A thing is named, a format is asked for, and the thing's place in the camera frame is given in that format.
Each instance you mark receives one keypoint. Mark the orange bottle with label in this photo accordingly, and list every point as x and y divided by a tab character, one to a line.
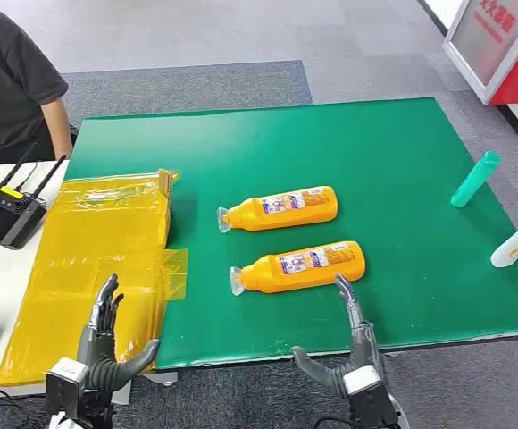
285	208
303	266

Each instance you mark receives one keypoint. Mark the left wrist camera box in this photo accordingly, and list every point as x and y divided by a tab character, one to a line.
64	382

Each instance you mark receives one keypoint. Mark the black remote controller with antennas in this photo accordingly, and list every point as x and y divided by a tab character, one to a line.
4	213

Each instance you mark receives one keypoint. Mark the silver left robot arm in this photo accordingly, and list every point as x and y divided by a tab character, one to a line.
89	408

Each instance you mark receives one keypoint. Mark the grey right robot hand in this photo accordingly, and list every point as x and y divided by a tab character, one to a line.
366	349

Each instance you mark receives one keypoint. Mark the green table mat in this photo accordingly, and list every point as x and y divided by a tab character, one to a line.
397	148

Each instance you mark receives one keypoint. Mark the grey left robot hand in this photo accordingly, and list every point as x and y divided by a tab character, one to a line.
100	346

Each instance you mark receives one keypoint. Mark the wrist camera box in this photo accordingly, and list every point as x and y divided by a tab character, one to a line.
64	382
371	394

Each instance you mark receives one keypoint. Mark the teal plastic bottle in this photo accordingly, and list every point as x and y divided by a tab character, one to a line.
473	180

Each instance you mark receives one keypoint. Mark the person's forearm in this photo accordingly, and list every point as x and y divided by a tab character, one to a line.
57	130

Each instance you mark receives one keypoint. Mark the yellow tape-wrapped cardboard box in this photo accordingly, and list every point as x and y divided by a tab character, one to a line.
94	248

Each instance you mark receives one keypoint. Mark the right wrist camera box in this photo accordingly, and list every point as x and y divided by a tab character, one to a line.
371	394

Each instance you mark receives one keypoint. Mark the red and white sign stand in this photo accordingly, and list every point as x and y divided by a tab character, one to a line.
504	53

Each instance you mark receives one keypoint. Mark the person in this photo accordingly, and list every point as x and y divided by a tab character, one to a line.
4	83

